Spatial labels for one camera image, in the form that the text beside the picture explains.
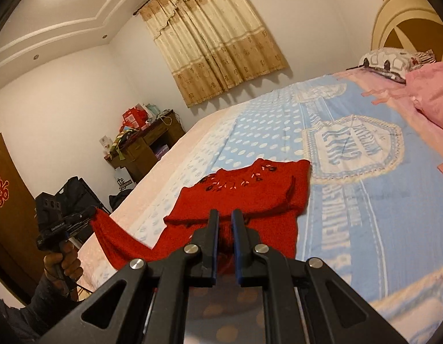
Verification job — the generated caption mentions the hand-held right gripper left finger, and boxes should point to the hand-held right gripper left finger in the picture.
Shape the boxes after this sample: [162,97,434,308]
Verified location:
[37,209,220,344]

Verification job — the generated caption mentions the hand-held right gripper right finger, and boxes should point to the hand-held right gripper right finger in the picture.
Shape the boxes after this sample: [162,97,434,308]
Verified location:
[232,209,410,344]

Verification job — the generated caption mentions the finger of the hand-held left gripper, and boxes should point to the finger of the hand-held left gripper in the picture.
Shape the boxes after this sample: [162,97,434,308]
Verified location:
[65,206,97,230]

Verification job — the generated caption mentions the red embroidered knit sweater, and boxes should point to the red embroidered knit sweater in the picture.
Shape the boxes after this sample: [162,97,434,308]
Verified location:
[90,158,312,281]

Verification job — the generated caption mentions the person's left forearm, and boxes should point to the person's left forearm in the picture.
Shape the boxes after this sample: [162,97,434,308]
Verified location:
[0,276,80,344]

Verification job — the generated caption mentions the person's left hand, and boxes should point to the person's left hand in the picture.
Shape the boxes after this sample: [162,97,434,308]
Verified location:
[43,245,84,293]

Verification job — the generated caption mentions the black backpack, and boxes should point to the black backpack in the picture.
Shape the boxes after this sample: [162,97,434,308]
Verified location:
[108,188,135,212]

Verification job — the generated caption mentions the brown wooden door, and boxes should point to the brown wooden door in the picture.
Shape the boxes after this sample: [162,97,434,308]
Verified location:
[0,132,47,294]

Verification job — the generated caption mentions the white shopping bag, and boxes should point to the white shopping bag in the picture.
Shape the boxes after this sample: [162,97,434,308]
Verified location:
[114,175,136,191]

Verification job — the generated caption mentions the green yellow striped cloth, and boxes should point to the green yellow striped cloth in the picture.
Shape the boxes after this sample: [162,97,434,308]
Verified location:
[110,129,139,160]

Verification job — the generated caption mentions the brown wooden desk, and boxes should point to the brown wooden desk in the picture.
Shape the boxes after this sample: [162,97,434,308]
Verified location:
[106,109,186,183]

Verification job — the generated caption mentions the red gift bags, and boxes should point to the red gift bags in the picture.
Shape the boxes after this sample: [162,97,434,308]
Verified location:
[122,105,149,130]

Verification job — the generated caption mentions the bed with pink blue sheet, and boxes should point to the bed with pink blue sheet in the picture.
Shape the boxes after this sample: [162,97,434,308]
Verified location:
[78,55,443,344]

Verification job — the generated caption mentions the wide beige patterned curtain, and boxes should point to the wide beige patterned curtain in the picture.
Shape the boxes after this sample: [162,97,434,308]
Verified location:
[137,0,289,108]

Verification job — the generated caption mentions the white dark patterned pillow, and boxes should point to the white dark patterned pillow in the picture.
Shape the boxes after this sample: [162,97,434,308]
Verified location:
[361,48,437,80]

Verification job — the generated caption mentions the pink pillow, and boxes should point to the pink pillow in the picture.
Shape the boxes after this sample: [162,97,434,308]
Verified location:
[406,61,443,137]

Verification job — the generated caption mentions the cream wooden headboard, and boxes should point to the cream wooden headboard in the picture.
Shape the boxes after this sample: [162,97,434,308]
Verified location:
[371,0,443,61]

